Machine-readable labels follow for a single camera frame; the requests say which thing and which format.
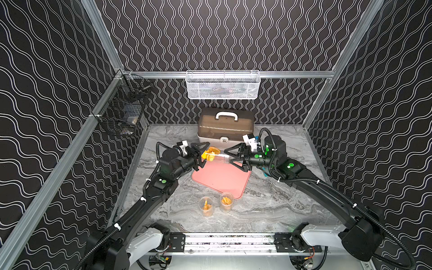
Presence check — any pink plastic tray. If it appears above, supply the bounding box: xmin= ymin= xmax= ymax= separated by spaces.
xmin=191 ymin=162 xmax=252 ymax=200

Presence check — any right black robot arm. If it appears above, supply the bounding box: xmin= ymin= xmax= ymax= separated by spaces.
xmin=224 ymin=128 xmax=416 ymax=270

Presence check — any clear cookie jar middle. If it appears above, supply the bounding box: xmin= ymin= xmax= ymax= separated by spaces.
xmin=219 ymin=192 xmax=234 ymax=212

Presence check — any white wire wall basket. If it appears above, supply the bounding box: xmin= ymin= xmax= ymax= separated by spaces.
xmin=185 ymin=70 xmax=261 ymax=100

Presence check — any clear cookie jar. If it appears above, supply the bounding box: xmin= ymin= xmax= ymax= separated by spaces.
xmin=219 ymin=192 xmax=234 ymax=212
xmin=199 ymin=196 xmax=214 ymax=217

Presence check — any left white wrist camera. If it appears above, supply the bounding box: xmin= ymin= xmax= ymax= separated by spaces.
xmin=173 ymin=140 xmax=189 ymax=156

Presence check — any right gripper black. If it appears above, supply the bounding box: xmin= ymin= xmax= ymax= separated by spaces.
xmin=224 ymin=144 xmax=277 ymax=171

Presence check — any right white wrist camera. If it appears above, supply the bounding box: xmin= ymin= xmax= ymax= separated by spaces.
xmin=243 ymin=133 xmax=258 ymax=152

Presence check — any clear cookie jar left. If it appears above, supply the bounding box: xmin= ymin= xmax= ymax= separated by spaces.
xmin=199 ymin=196 xmax=214 ymax=217

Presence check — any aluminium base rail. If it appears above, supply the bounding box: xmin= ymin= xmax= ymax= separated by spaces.
xmin=134 ymin=232 xmax=369 ymax=255

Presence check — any brown white storage box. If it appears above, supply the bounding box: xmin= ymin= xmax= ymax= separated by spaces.
xmin=198 ymin=108 xmax=255 ymax=149

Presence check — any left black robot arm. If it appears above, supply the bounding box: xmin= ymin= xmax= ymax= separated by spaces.
xmin=75 ymin=142 xmax=210 ymax=270

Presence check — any clear cookie jar handled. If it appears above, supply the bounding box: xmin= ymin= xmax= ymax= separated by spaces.
xmin=212 ymin=150 xmax=232 ymax=164

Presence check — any black wire wall basket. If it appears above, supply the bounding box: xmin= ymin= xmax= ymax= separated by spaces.
xmin=96 ymin=73 xmax=154 ymax=137

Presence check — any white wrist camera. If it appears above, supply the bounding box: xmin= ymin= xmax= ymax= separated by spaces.
xmin=243 ymin=133 xmax=258 ymax=152
xmin=173 ymin=140 xmax=189 ymax=156

